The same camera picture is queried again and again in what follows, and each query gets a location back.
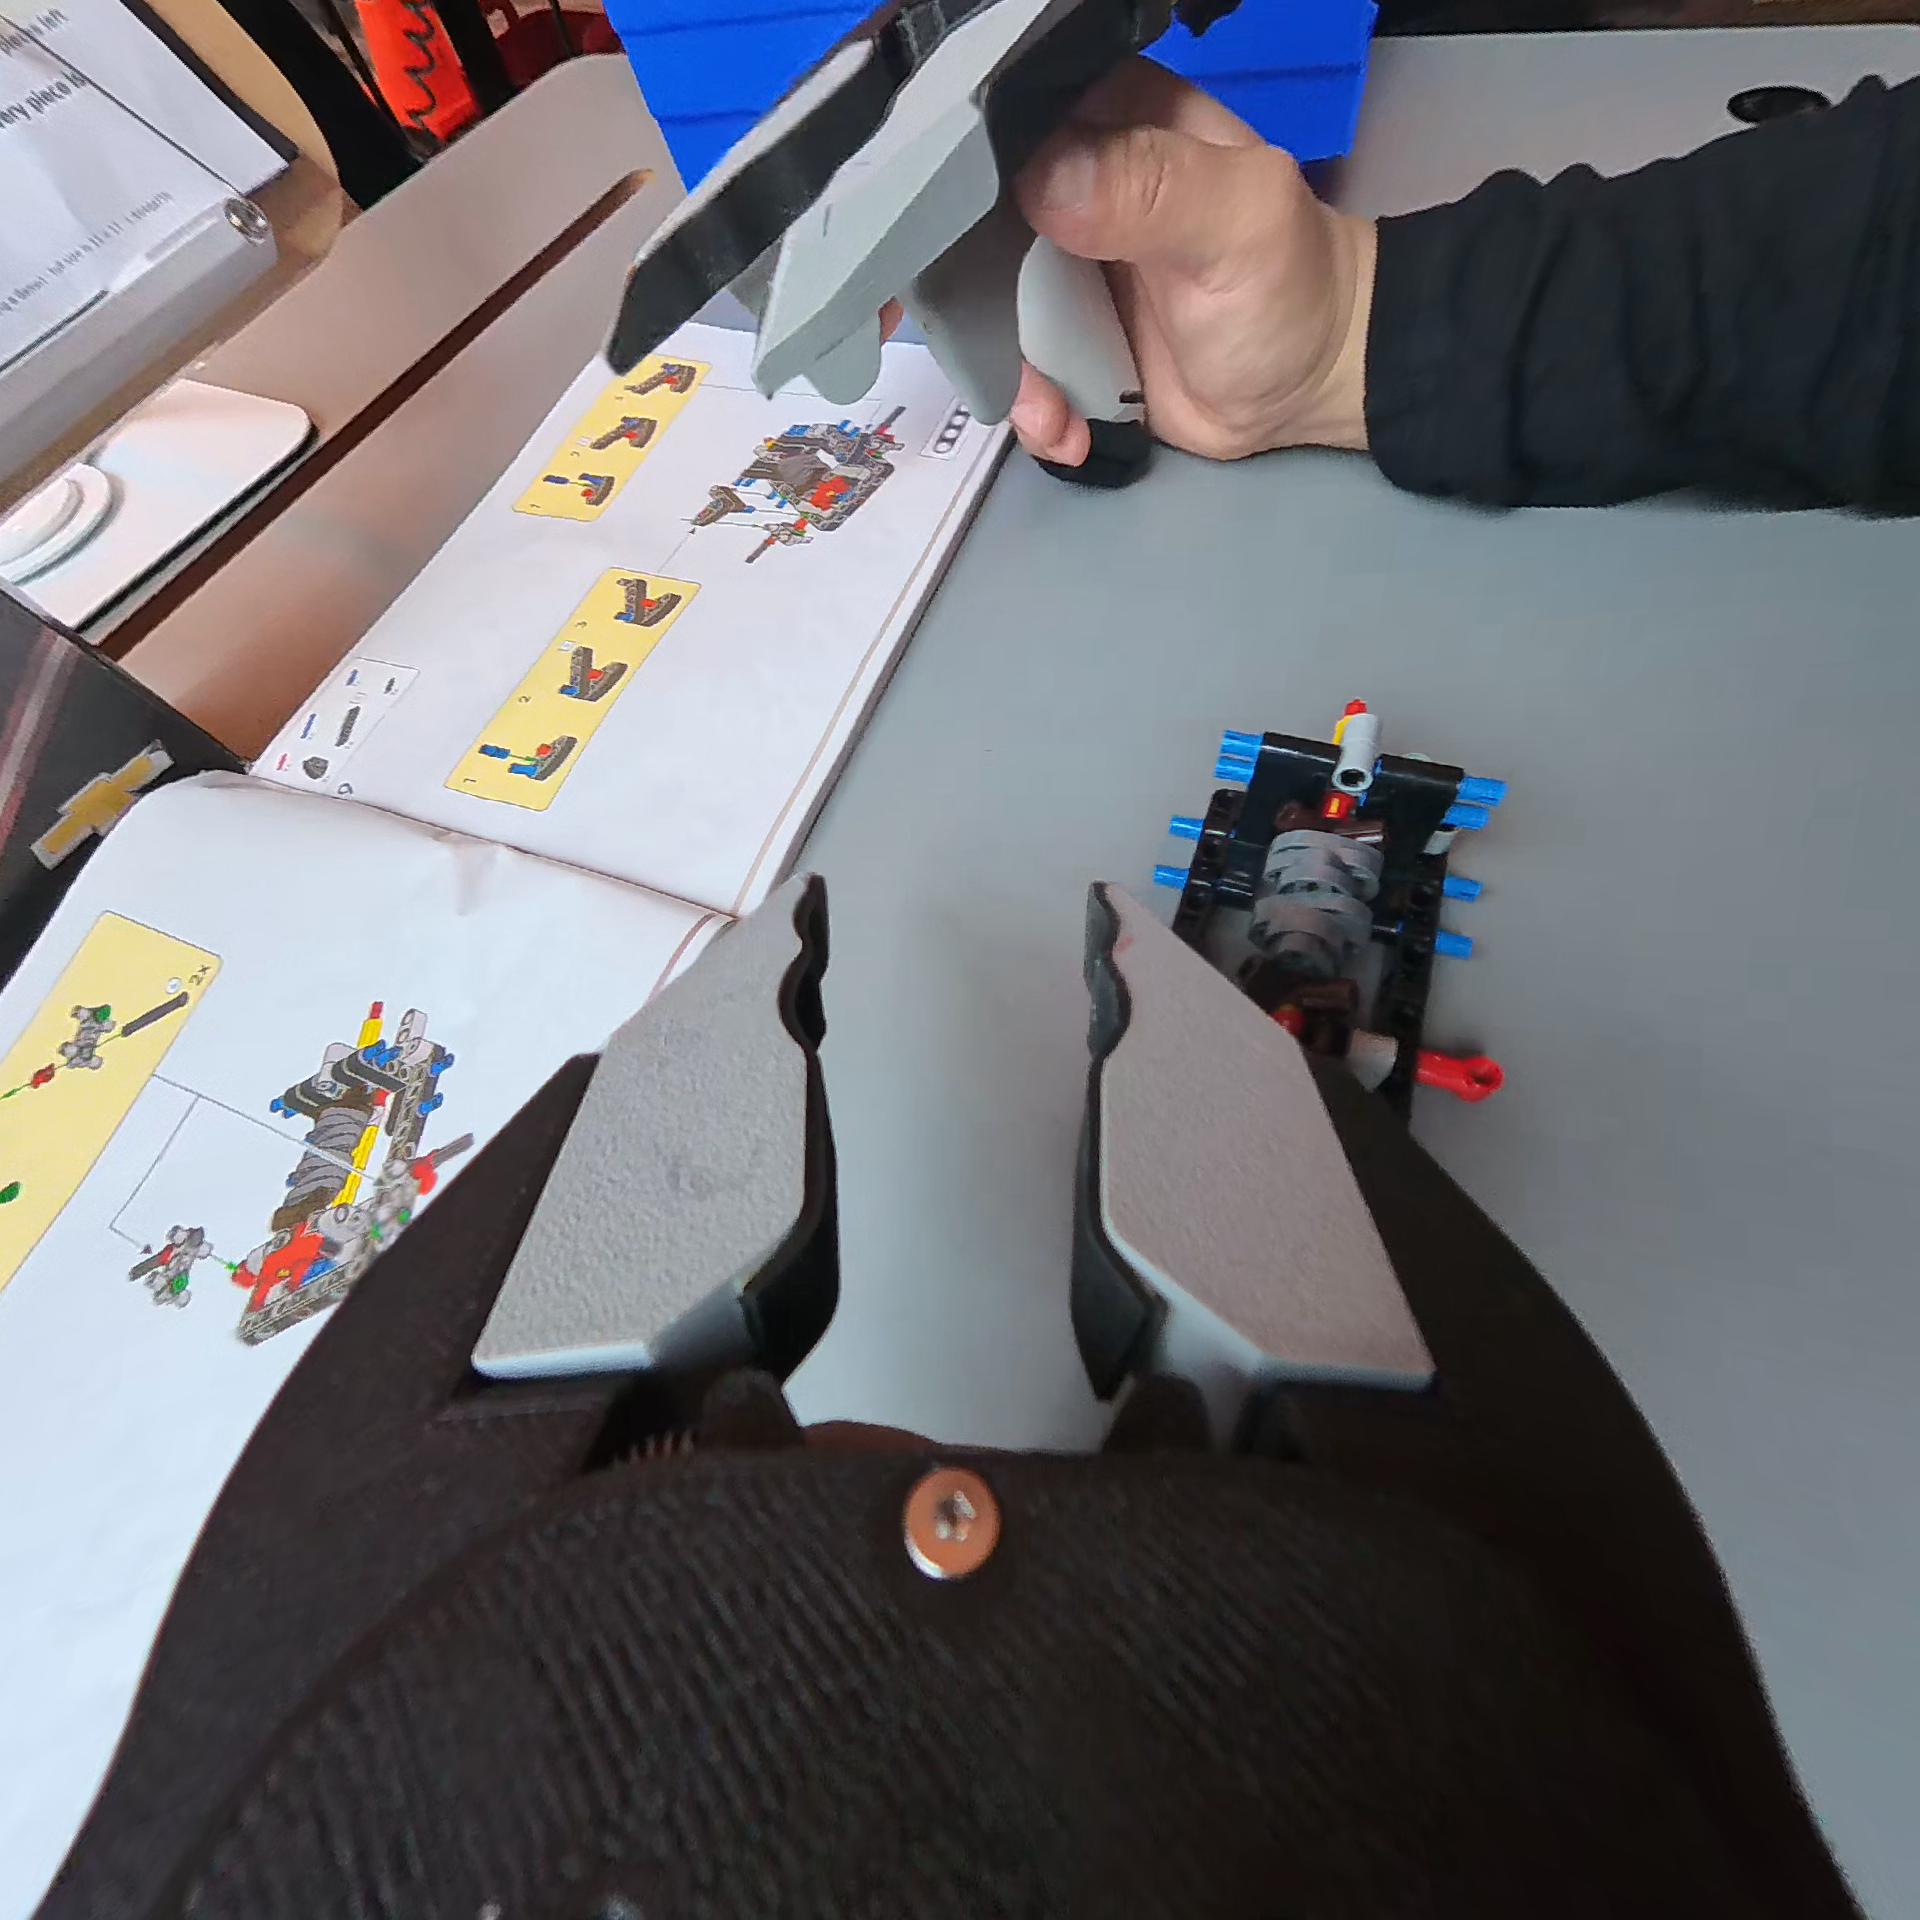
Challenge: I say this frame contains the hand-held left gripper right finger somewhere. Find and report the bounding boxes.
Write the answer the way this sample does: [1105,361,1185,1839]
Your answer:
[1070,881,1438,1405]

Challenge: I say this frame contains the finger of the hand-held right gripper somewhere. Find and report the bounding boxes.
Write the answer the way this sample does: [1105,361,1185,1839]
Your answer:
[606,37,901,377]
[751,0,1051,409]

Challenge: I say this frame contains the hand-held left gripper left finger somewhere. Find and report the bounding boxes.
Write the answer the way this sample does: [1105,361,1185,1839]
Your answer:
[471,871,843,1389]

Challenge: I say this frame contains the black lego frame assembly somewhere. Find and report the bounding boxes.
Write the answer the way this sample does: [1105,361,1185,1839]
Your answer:
[1151,693,1506,1124]

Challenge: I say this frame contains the lego instruction booklet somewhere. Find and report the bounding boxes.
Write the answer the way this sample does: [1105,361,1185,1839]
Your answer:
[0,321,1020,1800]

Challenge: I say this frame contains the person's right forearm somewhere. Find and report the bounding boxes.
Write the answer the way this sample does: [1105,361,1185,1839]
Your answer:
[1366,75,1920,518]

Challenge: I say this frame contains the black lego box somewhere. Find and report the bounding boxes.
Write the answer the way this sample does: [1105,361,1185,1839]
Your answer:
[0,588,247,976]

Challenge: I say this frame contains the person's right hand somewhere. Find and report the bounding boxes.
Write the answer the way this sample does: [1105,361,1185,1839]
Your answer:
[877,65,1381,468]

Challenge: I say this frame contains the grey table with brown edge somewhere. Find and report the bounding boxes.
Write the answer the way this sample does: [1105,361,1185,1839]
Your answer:
[102,52,704,756]

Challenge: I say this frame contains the blue plastic bin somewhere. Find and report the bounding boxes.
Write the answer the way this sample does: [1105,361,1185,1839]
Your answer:
[600,0,1381,188]

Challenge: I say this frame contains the clear acrylic sign holder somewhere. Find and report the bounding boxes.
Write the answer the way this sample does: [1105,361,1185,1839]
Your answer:
[0,0,300,468]

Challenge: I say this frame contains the white tray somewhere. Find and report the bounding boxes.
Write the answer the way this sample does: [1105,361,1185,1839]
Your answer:
[0,376,314,631]

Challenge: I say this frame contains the printed instruction sheet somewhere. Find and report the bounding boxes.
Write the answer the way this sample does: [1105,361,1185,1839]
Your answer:
[0,0,241,321]

